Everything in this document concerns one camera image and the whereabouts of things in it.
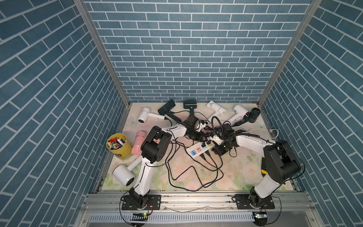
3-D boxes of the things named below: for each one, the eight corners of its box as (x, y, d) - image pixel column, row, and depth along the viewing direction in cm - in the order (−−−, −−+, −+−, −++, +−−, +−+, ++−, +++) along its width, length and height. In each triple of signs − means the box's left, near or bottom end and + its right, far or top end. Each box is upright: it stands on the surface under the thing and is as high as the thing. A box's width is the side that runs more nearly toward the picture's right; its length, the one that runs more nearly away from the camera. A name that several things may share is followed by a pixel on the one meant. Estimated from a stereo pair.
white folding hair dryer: (206, 107, 120) (207, 103, 116) (210, 103, 123) (211, 99, 119) (221, 117, 113) (222, 114, 109) (226, 113, 115) (227, 109, 112)
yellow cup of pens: (113, 160, 90) (102, 150, 79) (119, 144, 98) (110, 133, 86) (132, 160, 91) (124, 150, 79) (136, 144, 98) (130, 133, 86)
